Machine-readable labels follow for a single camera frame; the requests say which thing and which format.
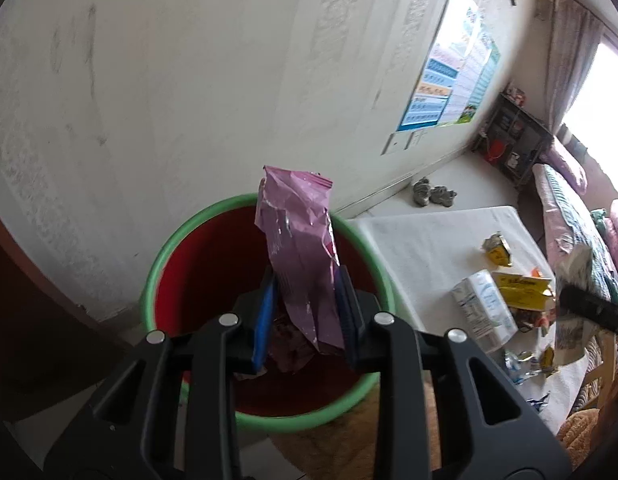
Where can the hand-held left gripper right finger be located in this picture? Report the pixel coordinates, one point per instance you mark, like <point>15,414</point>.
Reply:
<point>345,310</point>

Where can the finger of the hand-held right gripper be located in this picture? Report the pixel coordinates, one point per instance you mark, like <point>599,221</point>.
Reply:
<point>594,307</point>

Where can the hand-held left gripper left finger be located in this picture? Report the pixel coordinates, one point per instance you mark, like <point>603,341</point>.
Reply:
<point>261,320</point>

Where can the white plastic wrapper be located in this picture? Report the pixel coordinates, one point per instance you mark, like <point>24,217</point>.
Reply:
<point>579,265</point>

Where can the red bucket with green rim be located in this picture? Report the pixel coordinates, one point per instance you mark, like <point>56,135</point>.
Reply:
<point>209,260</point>

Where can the pink foil wrapper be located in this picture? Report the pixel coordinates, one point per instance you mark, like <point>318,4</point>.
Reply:
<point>299,240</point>

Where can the crumpled purple wrapper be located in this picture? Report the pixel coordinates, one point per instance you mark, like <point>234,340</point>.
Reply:
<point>289,345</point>

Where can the small yellow candy wrapper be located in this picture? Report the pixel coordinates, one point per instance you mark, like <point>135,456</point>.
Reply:
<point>548,360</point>

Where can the yellow snack packet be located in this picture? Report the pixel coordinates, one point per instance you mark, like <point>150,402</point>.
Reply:
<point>519,290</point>

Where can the green soft toy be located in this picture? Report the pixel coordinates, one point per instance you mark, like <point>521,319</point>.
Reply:
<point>600,216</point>

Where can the clear blue crumpled wrapper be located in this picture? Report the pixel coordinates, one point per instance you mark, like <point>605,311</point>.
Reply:
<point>520,366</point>

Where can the plaid bed blanket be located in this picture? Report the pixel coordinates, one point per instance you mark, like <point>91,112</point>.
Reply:
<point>569,210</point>

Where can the small blue wrapper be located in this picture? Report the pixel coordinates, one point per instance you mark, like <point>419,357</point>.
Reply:
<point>538,402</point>

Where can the white carton box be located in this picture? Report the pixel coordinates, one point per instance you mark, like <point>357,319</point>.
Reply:
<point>481,305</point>

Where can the crumpled yellow wrapper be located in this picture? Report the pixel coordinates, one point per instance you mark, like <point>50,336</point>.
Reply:
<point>496,250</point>

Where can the grey shoe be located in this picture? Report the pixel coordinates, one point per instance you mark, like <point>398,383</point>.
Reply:
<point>443,196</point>
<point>421,192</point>

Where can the purple pillow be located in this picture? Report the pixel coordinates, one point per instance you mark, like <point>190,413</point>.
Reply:
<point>569,165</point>

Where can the dark storage shelf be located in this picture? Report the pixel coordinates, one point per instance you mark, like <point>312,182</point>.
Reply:
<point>526,135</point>

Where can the small red pail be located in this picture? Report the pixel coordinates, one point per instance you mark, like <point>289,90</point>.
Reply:
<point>495,150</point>

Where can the bright window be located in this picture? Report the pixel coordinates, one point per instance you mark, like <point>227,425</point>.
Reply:
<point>609,90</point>

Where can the dark brown wooden cabinet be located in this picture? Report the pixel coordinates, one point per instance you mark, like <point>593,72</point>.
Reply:
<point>39,335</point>

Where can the sheer striped curtain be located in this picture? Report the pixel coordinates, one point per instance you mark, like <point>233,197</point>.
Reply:
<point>571,60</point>

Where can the wooden bed frame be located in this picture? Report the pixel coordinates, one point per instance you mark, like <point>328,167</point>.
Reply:
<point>606,370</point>

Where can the white wall socket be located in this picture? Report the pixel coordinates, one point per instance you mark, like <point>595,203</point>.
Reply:
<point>419,138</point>
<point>389,144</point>

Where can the blue-bordered wall poster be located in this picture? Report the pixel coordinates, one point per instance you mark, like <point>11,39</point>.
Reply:
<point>429,90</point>

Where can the green-bordered wall poster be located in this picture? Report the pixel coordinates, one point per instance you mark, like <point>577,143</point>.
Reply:
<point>484,70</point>

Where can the white chart wall poster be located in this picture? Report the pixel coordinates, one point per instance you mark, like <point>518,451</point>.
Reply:
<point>466,75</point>

